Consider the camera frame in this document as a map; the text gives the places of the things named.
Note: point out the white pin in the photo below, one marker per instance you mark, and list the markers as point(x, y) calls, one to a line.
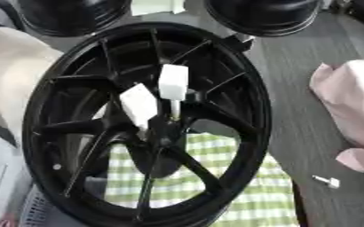
point(329, 181)
point(173, 81)
point(138, 106)

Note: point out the black spoked wheel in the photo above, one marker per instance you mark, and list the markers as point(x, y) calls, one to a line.
point(242, 88)

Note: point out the black round wheel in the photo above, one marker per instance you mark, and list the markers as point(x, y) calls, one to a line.
point(71, 14)
point(265, 14)

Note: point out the white paper sheet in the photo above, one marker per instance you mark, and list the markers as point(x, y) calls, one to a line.
point(156, 6)

